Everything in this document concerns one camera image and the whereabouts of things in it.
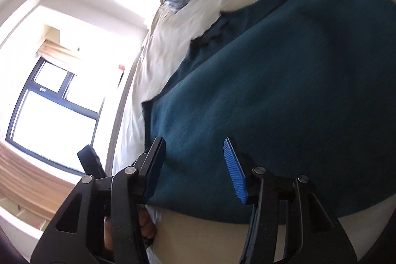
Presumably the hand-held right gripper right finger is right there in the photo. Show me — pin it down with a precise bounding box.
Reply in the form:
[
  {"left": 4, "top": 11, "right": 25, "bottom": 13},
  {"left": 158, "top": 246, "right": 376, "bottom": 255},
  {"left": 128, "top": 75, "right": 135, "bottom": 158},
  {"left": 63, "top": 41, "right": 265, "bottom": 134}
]
[{"left": 223, "top": 137, "right": 357, "bottom": 264}]

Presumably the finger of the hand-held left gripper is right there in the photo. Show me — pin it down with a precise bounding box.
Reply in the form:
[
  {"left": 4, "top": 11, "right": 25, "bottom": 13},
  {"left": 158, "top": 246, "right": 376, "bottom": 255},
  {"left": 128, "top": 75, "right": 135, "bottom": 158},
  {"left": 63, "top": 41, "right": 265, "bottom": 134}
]
[{"left": 77, "top": 144, "right": 106, "bottom": 178}]

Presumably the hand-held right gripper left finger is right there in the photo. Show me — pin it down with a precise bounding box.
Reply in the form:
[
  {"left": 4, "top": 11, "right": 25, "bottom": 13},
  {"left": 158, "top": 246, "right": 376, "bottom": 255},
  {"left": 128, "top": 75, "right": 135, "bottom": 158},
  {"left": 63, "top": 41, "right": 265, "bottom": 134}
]
[{"left": 31, "top": 137, "right": 167, "bottom": 264}]

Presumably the dark teal knit sweater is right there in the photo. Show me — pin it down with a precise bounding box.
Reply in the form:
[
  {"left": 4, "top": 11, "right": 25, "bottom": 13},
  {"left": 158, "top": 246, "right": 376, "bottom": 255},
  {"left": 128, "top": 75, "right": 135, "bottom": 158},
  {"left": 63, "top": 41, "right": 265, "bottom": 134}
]
[{"left": 141, "top": 0, "right": 396, "bottom": 225}]

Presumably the person's left hand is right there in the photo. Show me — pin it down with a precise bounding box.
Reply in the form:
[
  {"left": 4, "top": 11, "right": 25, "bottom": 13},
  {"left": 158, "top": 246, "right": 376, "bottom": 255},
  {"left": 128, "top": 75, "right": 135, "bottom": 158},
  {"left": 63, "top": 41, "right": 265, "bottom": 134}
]
[{"left": 137, "top": 211, "right": 157, "bottom": 237}]

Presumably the dark framed window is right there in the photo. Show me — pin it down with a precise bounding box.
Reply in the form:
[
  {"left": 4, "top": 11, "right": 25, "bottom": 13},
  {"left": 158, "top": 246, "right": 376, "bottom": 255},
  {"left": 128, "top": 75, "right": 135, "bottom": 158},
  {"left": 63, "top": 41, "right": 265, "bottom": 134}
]
[{"left": 6, "top": 57, "right": 107, "bottom": 174}]

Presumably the beige curtain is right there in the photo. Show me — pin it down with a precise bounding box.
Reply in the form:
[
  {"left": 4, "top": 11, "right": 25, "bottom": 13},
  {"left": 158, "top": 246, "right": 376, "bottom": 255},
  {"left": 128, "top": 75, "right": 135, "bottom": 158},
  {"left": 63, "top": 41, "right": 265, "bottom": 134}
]
[{"left": 35, "top": 39, "right": 85, "bottom": 61}]

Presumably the bed with beige sheet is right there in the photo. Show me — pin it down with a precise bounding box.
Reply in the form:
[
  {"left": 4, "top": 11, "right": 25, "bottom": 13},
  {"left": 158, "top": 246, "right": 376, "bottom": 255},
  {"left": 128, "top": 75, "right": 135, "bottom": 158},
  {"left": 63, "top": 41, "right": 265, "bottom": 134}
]
[{"left": 111, "top": 0, "right": 396, "bottom": 264}]

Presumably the white bed frame rail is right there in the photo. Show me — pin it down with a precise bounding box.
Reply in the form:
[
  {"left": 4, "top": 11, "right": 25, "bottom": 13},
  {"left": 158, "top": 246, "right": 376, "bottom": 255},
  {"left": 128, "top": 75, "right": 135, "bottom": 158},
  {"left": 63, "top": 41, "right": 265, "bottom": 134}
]
[{"left": 104, "top": 66, "right": 140, "bottom": 178}]

